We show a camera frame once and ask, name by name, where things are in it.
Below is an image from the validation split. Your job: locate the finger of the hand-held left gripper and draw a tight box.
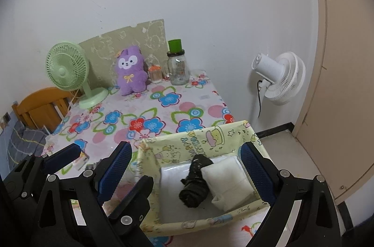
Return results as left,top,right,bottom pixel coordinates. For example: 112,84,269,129
12,143,82,181
108,176,154,229

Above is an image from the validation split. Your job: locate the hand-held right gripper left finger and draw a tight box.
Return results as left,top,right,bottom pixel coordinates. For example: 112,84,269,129
31,141,155,247

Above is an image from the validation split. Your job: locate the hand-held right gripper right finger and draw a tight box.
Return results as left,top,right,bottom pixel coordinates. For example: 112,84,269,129
239,141,344,247

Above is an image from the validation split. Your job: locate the yellow fabric storage box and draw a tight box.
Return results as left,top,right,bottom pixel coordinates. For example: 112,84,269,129
137,120,271,237

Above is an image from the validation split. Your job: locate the white folded towel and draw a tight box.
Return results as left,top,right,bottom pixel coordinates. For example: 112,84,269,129
201,156,259,211

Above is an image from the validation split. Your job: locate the grey plaid bedding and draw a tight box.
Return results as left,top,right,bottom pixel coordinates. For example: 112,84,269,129
0,119,49,174

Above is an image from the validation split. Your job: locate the black rolled cloth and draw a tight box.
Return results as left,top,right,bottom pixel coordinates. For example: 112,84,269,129
179,154,213,209

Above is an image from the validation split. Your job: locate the green desk fan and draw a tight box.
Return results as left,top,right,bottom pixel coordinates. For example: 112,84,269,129
45,42,109,110

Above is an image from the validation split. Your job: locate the floral tablecloth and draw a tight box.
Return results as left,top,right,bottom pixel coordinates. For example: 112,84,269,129
41,70,290,247

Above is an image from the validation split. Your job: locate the purple plush toy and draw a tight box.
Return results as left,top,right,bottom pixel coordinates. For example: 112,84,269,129
114,45,149,96

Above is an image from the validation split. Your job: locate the ribbed drinking glass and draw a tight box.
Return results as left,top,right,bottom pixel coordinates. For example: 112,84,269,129
147,64,162,84

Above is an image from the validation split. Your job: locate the glass jar mug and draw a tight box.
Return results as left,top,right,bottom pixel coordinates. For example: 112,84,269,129
166,50,190,86

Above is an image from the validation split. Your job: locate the beige patterned board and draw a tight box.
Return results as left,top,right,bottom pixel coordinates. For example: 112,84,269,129
78,19,168,90

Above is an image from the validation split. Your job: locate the beige door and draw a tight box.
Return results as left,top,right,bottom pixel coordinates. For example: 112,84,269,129
292,0,374,204

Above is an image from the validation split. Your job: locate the green plastic cup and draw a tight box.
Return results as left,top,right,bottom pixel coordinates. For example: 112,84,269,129
168,39,184,54

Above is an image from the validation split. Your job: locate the white fan cable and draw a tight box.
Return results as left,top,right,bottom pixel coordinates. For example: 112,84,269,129
68,89,84,116

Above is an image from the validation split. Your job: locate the black fan cable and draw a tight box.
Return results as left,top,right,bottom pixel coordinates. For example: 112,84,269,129
256,80,265,119

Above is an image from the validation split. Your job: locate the white wall fan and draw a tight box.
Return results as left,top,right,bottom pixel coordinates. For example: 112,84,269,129
252,51,306,106

